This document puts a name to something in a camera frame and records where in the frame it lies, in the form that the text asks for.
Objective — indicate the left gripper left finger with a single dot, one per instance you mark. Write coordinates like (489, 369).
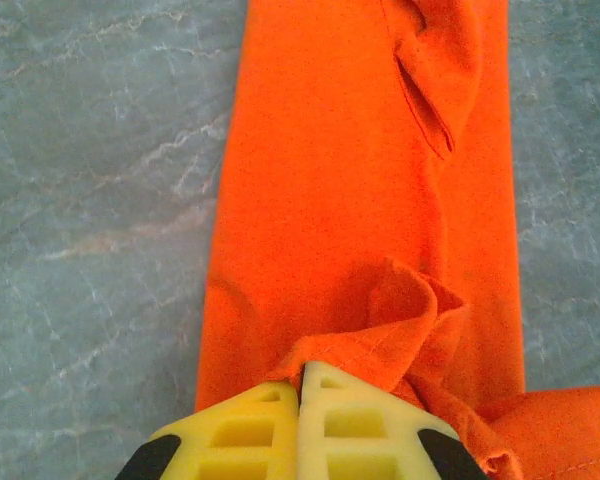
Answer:
(200, 450)

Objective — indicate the orange t-shirt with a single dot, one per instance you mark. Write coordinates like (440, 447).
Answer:
(330, 175)

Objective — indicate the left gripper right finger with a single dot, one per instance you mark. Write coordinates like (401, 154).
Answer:
(315, 440)

